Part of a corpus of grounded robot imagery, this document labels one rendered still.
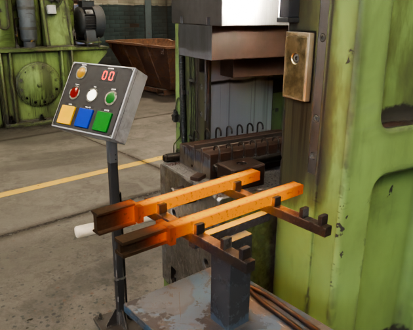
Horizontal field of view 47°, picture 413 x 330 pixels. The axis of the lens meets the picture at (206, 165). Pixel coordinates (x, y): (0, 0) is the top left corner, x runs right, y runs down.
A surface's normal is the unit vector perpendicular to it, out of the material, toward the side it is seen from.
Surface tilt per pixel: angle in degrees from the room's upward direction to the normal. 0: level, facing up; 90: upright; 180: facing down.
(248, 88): 90
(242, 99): 90
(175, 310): 0
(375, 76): 89
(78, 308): 0
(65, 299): 0
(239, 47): 90
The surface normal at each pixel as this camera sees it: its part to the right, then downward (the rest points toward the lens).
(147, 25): 0.66, 0.24
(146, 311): 0.01, -0.95
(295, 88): -0.86, 0.15
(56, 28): 0.55, 0.07
